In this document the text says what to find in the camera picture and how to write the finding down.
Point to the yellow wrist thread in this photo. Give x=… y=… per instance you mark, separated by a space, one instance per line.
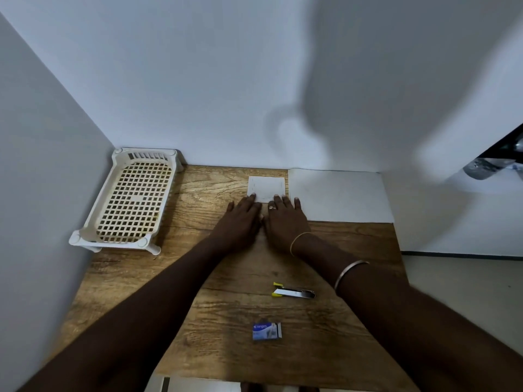
x=296 y=240

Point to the white plastic lattice tray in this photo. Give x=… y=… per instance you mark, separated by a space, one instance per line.
x=130 y=200

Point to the black table leg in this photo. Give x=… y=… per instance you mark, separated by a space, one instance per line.
x=165 y=384

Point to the small blue staple box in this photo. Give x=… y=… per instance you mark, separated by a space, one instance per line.
x=265 y=331

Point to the yellow and silver stapler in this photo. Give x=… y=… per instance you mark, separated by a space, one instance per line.
x=292 y=291

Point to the person's left hand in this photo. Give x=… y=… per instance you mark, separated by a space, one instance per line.
x=239 y=224

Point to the person's right forearm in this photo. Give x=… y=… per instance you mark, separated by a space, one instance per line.
x=408 y=314

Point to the small white paper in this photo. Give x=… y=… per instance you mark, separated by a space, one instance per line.
x=265 y=186

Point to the person's right hand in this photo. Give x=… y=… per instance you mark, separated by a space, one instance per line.
x=286 y=224

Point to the large white paper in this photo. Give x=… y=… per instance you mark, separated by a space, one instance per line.
x=339 y=195

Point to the grey round container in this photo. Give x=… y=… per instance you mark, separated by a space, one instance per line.
x=484 y=168

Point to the silver bangle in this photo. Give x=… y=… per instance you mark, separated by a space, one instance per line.
x=347 y=272

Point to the person's left forearm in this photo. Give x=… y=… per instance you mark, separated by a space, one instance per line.
x=122 y=322

